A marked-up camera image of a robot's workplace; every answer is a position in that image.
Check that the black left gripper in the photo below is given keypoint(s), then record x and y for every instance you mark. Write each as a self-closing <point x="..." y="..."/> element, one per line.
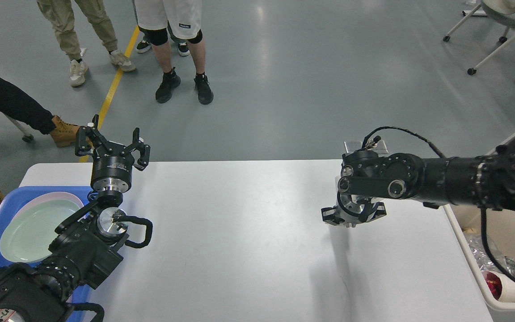
<point x="110" y="172"/>

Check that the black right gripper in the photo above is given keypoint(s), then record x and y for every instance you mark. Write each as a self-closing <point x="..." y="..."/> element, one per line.
<point x="352" y="213"/>

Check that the green plate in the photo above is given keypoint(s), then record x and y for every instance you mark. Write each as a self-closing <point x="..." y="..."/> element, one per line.
<point x="28" y="236"/>

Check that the crushed red soda can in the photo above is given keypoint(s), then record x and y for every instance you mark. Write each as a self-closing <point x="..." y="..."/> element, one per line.
<point x="494" y="283"/>

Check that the silver foil sheet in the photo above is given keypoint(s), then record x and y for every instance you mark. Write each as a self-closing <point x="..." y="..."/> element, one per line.
<point x="484" y="262"/>

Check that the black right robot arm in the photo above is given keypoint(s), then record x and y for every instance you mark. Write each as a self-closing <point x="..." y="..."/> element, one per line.
<point x="368" y="177"/>

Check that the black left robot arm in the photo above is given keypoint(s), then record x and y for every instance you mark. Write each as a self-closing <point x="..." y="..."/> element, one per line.
<point x="85" y="251"/>

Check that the metal floor socket plate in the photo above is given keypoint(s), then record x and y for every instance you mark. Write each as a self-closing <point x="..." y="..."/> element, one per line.
<point x="378" y="146"/>

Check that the pink plate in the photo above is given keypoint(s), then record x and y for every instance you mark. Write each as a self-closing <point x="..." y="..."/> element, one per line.
<point x="58" y="195"/>

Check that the seated person tan boots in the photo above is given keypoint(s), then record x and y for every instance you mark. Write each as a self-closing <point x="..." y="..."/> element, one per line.
<point x="23" y="108"/>

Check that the beige plastic bin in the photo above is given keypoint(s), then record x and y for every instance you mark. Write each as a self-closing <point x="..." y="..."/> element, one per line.
<point x="501" y="229"/>

